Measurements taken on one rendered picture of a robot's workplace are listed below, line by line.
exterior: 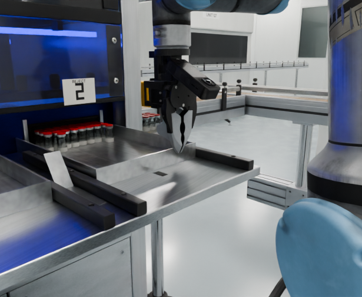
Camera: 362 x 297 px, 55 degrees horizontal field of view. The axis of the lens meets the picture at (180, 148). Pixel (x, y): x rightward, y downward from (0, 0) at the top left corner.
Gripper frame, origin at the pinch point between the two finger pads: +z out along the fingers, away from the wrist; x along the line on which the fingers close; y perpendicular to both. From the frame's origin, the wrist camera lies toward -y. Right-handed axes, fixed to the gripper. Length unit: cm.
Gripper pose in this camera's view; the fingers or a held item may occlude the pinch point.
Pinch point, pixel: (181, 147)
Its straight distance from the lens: 72.6
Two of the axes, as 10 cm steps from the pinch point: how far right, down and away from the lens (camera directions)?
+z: 0.1, 9.7, 2.5
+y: -7.2, -1.7, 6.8
